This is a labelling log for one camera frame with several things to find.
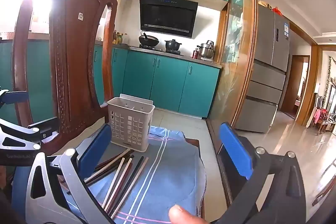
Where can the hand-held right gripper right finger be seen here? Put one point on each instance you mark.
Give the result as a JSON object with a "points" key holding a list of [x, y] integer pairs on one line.
{"points": [[236, 153]]}

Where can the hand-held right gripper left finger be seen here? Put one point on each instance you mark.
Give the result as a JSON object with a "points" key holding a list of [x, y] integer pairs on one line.
{"points": [[95, 150]]}

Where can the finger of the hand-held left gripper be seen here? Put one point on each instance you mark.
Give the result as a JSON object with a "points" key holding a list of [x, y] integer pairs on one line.
{"points": [[15, 98], [42, 125]]}

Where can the dark brown chopstick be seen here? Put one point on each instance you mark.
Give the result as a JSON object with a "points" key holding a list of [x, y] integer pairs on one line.
{"points": [[115, 158]]}

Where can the black chopstick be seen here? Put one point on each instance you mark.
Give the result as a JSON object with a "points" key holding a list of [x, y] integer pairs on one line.
{"points": [[130, 182], [113, 167]]}

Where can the reddish brown chopstick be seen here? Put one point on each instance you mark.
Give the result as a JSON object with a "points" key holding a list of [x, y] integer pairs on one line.
{"points": [[121, 182]]}

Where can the white plastic utensil basket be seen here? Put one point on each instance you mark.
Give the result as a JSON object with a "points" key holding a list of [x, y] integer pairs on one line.
{"points": [[131, 121]]}

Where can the person's right hand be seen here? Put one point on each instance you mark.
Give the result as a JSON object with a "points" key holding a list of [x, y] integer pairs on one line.
{"points": [[182, 216]]}

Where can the teal base cabinet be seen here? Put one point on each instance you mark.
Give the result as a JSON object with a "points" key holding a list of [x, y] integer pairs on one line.
{"points": [[39, 69], [168, 82]]}

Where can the carved wooden chair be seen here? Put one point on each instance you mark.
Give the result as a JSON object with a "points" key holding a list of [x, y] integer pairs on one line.
{"points": [[76, 69]]}

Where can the blue striped towel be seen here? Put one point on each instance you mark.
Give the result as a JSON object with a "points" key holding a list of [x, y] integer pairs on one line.
{"points": [[170, 174]]}

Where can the brown wooden door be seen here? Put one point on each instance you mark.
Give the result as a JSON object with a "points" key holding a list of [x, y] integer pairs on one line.
{"points": [[291, 82]]}

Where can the wooden dining chair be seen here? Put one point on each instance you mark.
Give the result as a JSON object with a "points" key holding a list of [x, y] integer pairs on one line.
{"points": [[321, 119]]}

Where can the wood framed glass sliding door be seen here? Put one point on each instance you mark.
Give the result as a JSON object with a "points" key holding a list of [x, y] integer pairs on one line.
{"points": [[233, 56]]}

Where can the silver refrigerator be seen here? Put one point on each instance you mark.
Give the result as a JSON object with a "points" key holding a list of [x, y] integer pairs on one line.
{"points": [[267, 56]]}

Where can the white adhesive hook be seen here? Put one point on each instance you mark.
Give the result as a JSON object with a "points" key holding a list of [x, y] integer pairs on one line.
{"points": [[80, 16]]}

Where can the stainless steel pot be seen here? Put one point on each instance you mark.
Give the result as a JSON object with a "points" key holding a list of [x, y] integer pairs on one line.
{"points": [[210, 43], [206, 52]]}

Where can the red bottle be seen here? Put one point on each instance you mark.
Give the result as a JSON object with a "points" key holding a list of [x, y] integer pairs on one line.
{"points": [[195, 53]]}

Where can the condiment bottle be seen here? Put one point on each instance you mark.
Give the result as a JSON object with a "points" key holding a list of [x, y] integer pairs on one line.
{"points": [[125, 39], [114, 37], [119, 38]]}

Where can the gas stove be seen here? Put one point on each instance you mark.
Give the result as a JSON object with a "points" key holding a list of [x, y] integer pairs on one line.
{"points": [[160, 49]]}

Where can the black wok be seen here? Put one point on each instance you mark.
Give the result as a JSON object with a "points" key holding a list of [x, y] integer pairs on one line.
{"points": [[149, 41]]}

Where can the black cooking pot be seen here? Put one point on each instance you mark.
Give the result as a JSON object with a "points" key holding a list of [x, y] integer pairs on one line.
{"points": [[172, 45]]}

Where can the red bag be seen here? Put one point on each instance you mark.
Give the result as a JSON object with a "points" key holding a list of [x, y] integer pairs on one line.
{"points": [[277, 11]]}

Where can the black range hood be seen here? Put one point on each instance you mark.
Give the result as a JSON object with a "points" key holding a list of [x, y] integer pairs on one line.
{"points": [[168, 13]]}

